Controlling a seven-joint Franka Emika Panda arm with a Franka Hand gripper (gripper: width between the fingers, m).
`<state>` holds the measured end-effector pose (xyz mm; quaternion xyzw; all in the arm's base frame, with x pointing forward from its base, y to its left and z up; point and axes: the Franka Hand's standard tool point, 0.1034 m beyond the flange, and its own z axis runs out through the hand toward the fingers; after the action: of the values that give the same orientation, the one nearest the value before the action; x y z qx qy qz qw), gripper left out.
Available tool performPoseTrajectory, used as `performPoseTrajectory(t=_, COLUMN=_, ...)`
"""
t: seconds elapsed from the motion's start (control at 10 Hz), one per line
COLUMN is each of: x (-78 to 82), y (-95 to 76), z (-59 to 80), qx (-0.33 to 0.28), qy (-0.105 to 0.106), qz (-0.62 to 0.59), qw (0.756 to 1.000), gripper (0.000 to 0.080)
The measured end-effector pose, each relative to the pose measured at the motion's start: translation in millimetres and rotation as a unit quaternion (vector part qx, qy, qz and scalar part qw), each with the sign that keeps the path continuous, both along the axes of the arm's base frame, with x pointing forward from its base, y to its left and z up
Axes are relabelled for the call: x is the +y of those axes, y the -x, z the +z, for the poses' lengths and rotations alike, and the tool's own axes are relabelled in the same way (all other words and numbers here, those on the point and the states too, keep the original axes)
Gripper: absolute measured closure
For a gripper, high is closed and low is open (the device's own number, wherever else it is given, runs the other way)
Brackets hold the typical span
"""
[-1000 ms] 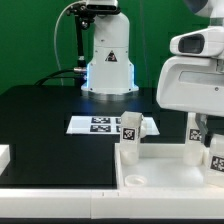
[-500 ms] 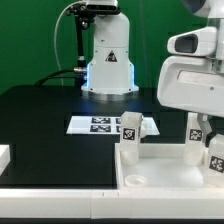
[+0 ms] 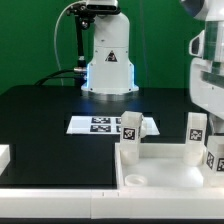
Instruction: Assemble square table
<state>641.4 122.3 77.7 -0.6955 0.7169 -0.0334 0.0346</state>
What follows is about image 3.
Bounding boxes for white obstacle fence rail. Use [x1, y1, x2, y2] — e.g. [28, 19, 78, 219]
[0, 144, 224, 220]

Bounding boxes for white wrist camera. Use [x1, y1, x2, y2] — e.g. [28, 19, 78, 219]
[189, 30, 205, 57]

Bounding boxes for grey cable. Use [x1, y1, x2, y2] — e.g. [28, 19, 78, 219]
[53, 0, 87, 87]

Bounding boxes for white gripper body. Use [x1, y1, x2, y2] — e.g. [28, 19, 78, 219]
[190, 58, 224, 120]

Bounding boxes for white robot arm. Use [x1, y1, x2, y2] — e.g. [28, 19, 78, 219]
[81, 0, 224, 135]

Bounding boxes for white square tabletop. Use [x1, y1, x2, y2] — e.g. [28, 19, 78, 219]
[115, 143, 224, 189]

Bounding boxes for black cables bundle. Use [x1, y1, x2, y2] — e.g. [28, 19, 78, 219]
[34, 68, 88, 88]

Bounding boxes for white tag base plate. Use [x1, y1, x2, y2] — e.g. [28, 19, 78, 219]
[65, 116, 161, 136]

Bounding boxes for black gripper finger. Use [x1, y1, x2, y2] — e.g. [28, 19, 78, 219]
[209, 114, 224, 136]

